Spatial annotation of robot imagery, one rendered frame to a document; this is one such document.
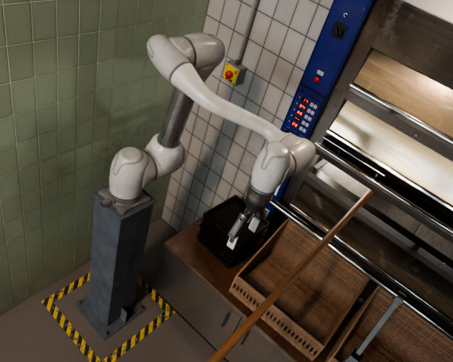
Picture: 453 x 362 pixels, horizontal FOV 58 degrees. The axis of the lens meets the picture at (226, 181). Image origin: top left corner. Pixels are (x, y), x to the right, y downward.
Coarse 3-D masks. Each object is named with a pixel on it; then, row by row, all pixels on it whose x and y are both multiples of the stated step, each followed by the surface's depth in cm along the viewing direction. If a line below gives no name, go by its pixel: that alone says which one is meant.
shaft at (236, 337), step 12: (372, 192) 216; (360, 204) 205; (348, 216) 195; (336, 228) 186; (324, 240) 179; (312, 252) 172; (300, 264) 165; (288, 276) 160; (276, 288) 154; (264, 312) 145; (252, 324) 140; (240, 336) 136; (228, 348) 131; (216, 360) 127
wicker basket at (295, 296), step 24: (288, 240) 239; (312, 240) 232; (264, 264) 242; (288, 264) 243; (312, 264) 235; (336, 264) 227; (240, 288) 215; (264, 288) 228; (288, 288) 233; (312, 288) 237; (336, 288) 230; (360, 288) 223; (288, 312) 221; (312, 312) 225; (336, 312) 228; (288, 336) 207; (312, 336) 197; (312, 360) 203
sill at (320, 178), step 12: (312, 168) 223; (324, 180) 217; (336, 192) 215; (348, 192) 214; (348, 204) 213; (372, 216) 206; (384, 216) 207; (384, 228) 205; (396, 228) 202; (408, 240) 199; (420, 240) 200; (420, 252) 198; (432, 252) 196; (444, 264) 192
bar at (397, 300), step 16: (304, 224) 188; (320, 240) 185; (368, 272) 176; (384, 288) 174; (400, 304) 171; (384, 320) 171; (432, 320) 166; (368, 336) 171; (448, 336) 163; (352, 352) 171
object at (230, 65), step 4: (232, 60) 220; (228, 64) 217; (232, 64) 217; (240, 64) 220; (224, 68) 220; (228, 68) 218; (232, 68) 216; (236, 68) 215; (240, 68) 216; (244, 68) 217; (224, 72) 221; (232, 72) 217; (240, 72) 216; (244, 72) 219; (224, 76) 222; (232, 76) 218; (236, 76) 217; (240, 76) 219; (228, 80) 221; (232, 80) 220; (236, 80) 218; (240, 80) 221; (232, 84) 221; (236, 84) 220
